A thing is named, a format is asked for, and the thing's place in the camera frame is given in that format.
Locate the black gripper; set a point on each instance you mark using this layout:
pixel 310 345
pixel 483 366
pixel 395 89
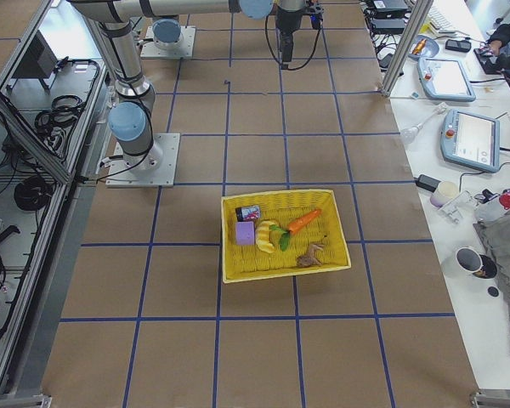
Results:
pixel 287 21

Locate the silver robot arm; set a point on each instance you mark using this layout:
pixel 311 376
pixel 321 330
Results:
pixel 130 120
pixel 167 33

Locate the brass cylinder tool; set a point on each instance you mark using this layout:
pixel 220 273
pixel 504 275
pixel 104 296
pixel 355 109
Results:
pixel 420 45

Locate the blue plate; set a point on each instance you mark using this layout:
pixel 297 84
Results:
pixel 430 51

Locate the upper teach pendant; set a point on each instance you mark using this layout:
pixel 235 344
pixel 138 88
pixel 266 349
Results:
pixel 445 79

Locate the teach pendant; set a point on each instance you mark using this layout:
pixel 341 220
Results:
pixel 445 79
pixel 471 140

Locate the small dark bottle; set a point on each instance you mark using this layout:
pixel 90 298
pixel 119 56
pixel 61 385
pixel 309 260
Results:
pixel 248 213

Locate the toy carrot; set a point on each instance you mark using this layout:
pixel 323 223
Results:
pixel 299 223

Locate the toy bread croissant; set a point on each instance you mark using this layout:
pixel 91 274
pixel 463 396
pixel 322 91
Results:
pixel 262 236

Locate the purple foam block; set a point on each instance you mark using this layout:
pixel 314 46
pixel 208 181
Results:
pixel 245 233

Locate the black power adapter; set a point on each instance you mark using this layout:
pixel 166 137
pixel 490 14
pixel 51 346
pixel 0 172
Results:
pixel 427 183

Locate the lower teach pendant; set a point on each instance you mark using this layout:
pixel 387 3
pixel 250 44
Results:
pixel 471 140

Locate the white paper cup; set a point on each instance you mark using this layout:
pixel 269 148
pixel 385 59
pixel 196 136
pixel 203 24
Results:
pixel 444 192

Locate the brown toy animal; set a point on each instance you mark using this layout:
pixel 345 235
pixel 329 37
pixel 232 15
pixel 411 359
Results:
pixel 309 259

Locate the yellow plastic basket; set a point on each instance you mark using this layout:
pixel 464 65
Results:
pixel 248 263

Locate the white mug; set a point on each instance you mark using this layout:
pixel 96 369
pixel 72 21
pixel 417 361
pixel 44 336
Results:
pixel 468 261

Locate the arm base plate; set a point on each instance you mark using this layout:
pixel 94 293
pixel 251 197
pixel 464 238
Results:
pixel 157 169
pixel 182 49

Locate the aluminium frame post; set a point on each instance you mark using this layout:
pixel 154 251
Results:
pixel 418 15

